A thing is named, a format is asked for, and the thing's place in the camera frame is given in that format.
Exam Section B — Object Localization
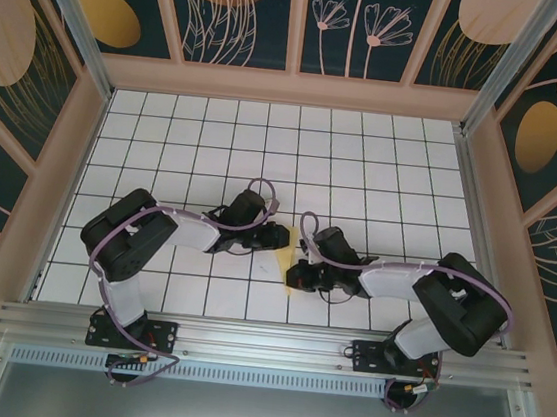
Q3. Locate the slotted cable duct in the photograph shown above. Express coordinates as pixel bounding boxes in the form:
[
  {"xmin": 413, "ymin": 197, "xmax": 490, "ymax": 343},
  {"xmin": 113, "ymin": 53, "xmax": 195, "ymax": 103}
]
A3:
[{"xmin": 9, "ymin": 338, "xmax": 394, "ymax": 404}]

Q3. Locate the yellow power connector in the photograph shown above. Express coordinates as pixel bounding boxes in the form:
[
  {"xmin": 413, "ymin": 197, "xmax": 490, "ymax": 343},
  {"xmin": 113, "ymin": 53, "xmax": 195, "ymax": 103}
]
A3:
[
  {"xmin": 109, "ymin": 348, "xmax": 152, "ymax": 371},
  {"xmin": 400, "ymin": 381, "xmax": 441, "ymax": 399}
]

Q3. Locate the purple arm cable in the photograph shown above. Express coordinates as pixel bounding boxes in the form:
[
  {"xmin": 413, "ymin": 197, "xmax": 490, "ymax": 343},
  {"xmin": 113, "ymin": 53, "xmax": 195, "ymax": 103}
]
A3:
[
  {"xmin": 279, "ymin": 210, "xmax": 523, "ymax": 417},
  {"xmin": 74, "ymin": 160, "xmax": 283, "ymax": 404}
]

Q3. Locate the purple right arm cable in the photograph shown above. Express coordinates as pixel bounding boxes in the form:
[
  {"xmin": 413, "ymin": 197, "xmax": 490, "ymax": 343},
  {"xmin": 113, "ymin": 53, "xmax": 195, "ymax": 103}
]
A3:
[{"xmin": 279, "ymin": 210, "xmax": 523, "ymax": 417}]

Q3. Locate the yellow cloth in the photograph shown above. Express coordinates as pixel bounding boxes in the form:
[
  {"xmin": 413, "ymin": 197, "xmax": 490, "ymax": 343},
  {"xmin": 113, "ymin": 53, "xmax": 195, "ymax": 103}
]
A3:
[{"xmin": 271, "ymin": 224, "xmax": 315, "ymax": 297}]

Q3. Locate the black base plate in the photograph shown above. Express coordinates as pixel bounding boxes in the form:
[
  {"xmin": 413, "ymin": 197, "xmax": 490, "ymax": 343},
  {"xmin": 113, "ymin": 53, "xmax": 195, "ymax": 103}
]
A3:
[
  {"xmin": 85, "ymin": 311, "xmax": 181, "ymax": 357},
  {"xmin": 348, "ymin": 338, "xmax": 445, "ymax": 384}
]

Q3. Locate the aluminium side rail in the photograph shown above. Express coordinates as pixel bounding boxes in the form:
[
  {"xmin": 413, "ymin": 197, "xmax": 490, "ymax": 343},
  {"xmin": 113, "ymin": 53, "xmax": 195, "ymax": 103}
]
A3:
[{"xmin": 432, "ymin": 125, "xmax": 527, "ymax": 349}]

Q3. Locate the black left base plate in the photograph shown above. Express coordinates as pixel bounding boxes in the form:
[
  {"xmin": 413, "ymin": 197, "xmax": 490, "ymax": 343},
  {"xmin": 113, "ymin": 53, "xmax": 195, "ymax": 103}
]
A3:
[{"xmin": 85, "ymin": 311, "xmax": 181, "ymax": 357}]

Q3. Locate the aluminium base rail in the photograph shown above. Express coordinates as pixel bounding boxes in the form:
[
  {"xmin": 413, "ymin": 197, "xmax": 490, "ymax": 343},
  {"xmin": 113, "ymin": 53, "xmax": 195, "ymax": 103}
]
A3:
[{"xmin": 0, "ymin": 291, "xmax": 543, "ymax": 400}]

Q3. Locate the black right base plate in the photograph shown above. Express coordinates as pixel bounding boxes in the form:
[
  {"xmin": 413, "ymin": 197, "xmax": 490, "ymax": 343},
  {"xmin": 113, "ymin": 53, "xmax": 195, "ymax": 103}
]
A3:
[{"xmin": 348, "ymin": 338, "xmax": 445, "ymax": 384}]

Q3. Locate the aluminium frame post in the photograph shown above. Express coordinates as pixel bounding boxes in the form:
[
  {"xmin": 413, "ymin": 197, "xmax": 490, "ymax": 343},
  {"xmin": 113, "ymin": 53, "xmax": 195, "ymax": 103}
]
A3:
[
  {"xmin": 12, "ymin": 0, "xmax": 125, "ymax": 100},
  {"xmin": 460, "ymin": 0, "xmax": 557, "ymax": 145}
]

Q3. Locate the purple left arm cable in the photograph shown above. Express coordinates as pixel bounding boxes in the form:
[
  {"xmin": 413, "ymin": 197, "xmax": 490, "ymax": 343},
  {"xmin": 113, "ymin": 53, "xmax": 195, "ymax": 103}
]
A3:
[{"xmin": 74, "ymin": 160, "xmax": 283, "ymax": 404}]

